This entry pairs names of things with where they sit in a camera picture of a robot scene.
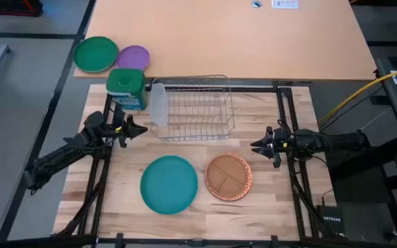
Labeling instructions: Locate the black metal rig frame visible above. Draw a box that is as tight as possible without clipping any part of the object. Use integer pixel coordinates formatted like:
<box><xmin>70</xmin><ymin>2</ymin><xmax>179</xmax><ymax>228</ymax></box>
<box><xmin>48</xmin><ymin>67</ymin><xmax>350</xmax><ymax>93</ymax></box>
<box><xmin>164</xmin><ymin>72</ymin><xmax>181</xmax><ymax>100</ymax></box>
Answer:
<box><xmin>52</xmin><ymin>85</ymin><xmax>344</xmax><ymax>248</ymax></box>

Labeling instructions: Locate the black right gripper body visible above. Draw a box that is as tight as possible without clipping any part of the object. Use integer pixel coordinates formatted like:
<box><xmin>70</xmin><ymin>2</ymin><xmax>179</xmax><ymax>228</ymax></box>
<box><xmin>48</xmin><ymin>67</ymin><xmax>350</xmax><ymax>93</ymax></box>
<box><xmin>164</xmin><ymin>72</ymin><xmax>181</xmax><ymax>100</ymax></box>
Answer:
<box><xmin>265</xmin><ymin>126</ymin><xmax>291</xmax><ymax>169</ymax></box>

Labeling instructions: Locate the black network switch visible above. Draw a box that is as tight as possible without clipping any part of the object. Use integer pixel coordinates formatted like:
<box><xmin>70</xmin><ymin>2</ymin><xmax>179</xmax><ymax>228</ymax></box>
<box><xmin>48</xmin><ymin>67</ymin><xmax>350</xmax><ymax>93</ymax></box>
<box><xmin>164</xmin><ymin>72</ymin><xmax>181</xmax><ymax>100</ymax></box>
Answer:
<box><xmin>317</xmin><ymin>205</ymin><xmax>346</xmax><ymax>237</ymax></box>

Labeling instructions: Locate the orange patterned plate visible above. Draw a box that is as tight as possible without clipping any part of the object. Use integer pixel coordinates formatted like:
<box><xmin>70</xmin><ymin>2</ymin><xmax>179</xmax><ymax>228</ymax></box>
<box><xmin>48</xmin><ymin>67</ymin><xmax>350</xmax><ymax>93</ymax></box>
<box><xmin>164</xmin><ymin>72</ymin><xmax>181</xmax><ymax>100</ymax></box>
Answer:
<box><xmin>204</xmin><ymin>152</ymin><xmax>254</xmax><ymax>203</ymax></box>

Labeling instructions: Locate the blue tub with green lid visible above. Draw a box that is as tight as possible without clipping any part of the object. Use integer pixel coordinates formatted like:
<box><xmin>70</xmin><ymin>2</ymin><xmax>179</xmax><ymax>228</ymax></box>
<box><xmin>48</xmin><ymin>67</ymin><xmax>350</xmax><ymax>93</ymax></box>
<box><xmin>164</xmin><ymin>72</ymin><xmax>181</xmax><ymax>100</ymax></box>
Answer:
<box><xmin>105</xmin><ymin>68</ymin><xmax>148</xmax><ymax>111</ymax></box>

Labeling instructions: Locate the light wood desk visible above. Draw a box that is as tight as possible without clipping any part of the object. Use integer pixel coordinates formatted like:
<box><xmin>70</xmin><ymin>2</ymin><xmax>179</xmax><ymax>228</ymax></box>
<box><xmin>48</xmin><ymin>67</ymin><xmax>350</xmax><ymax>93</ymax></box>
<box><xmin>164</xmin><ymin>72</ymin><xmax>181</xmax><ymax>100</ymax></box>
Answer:
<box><xmin>73</xmin><ymin>0</ymin><xmax>378</xmax><ymax>82</ymax></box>

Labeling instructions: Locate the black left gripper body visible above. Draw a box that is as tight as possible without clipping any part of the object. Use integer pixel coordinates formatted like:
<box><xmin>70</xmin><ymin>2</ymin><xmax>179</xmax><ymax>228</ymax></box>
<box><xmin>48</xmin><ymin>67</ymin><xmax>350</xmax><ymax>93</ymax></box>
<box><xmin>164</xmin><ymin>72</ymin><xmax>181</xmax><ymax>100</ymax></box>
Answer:
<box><xmin>114</xmin><ymin>105</ymin><xmax>134</xmax><ymax>148</ymax></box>

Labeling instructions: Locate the translucent plastic utensil holder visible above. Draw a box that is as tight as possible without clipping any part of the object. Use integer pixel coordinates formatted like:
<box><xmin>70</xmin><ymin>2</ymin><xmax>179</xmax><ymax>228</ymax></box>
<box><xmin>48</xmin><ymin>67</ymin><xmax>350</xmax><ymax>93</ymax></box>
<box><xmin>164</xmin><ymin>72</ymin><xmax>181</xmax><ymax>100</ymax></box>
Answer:
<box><xmin>149</xmin><ymin>82</ymin><xmax>170</xmax><ymax>127</ymax></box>

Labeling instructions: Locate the teal round plate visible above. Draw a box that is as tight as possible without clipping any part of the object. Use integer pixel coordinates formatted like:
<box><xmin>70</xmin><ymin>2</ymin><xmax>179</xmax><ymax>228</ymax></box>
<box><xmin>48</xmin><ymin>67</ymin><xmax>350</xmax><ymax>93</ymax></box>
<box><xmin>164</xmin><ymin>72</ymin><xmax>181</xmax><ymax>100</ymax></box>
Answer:
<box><xmin>139</xmin><ymin>154</ymin><xmax>199</xmax><ymax>216</ymax></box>

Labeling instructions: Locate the black and red crate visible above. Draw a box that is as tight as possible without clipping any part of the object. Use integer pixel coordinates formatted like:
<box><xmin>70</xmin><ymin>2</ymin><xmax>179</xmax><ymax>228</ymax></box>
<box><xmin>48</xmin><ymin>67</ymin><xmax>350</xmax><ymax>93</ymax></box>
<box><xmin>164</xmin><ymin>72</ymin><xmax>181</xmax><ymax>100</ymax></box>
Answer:
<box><xmin>0</xmin><ymin>0</ymin><xmax>44</xmax><ymax>17</ymax></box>

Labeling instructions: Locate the yellow cable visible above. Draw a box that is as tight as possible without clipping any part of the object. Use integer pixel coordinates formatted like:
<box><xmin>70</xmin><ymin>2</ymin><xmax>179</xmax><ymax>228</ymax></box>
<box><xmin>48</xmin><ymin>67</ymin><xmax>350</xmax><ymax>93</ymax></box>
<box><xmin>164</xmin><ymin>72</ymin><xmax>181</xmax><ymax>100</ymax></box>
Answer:
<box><xmin>320</xmin><ymin>63</ymin><xmax>397</xmax><ymax>121</ymax></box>

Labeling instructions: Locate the green round plate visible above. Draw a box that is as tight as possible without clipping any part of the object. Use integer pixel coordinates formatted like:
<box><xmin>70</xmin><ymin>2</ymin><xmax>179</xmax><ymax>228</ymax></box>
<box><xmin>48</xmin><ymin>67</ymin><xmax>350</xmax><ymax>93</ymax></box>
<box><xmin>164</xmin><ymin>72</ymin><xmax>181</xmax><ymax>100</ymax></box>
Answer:
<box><xmin>72</xmin><ymin>36</ymin><xmax>120</xmax><ymax>74</ymax></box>

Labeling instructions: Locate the wire dish rack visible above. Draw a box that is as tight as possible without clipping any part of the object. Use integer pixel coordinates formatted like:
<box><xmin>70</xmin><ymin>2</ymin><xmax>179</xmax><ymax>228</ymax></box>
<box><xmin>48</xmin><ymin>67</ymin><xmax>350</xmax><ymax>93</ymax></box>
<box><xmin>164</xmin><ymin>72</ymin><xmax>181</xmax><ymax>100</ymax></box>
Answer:
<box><xmin>149</xmin><ymin>74</ymin><xmax>236</xmax><ymax>143</ymax></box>

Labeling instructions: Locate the white desk power outlet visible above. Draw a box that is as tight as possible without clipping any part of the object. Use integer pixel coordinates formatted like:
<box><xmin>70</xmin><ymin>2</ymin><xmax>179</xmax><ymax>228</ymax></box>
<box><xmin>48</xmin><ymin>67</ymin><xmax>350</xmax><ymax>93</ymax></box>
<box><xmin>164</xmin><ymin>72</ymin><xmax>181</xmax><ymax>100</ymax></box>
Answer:
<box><xmin>271</xmin><ymin>0</ymin><xmax>300</xmax><ymax>10</ymax></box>

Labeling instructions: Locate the purple round plate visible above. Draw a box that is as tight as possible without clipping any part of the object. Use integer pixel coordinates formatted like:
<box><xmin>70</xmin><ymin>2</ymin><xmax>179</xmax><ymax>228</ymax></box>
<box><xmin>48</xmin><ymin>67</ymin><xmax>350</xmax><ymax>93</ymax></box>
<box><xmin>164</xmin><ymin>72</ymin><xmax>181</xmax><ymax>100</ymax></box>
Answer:
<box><xmin>116</xmin><ymin>45</ymin><xmax>151</xmax><ymax>72</ymax></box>

